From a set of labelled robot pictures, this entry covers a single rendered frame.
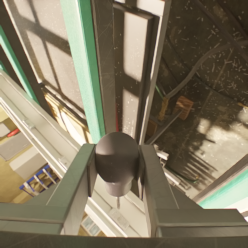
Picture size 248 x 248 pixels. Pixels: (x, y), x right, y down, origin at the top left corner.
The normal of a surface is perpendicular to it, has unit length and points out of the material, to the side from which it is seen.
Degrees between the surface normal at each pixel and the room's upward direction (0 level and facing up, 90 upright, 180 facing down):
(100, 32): 90
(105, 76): 90
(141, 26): 0
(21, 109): 90
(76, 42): 0
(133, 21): 0
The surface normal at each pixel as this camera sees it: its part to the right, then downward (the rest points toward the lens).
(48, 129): 0.02, -0.61
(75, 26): -0.68, 0.58
